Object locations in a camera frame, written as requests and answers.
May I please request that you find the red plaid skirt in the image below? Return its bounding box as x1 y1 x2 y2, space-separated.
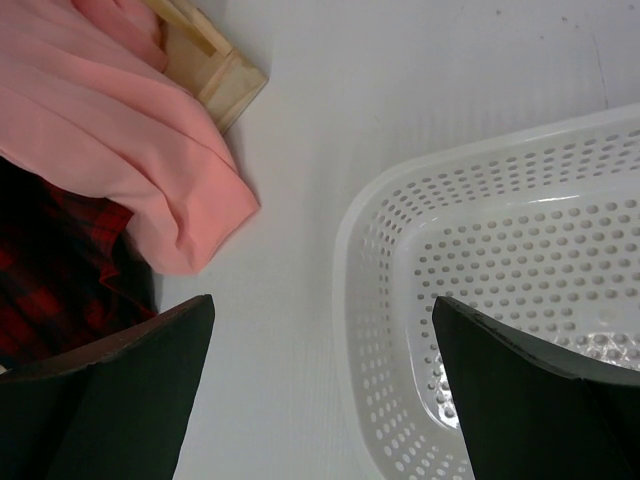
1 160 157 371

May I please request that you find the pink skirt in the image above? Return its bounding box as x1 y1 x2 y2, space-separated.
1 1 259 275

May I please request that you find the white perforated plastic basket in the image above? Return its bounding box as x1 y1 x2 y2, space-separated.
332 105 639 479

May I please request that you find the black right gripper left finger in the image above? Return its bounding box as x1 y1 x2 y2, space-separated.
1 295 215 479

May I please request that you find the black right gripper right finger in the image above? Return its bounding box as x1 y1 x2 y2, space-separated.
432 296 639 479

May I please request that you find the wooden clothes rack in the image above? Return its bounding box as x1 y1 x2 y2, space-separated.
145 0 268 133

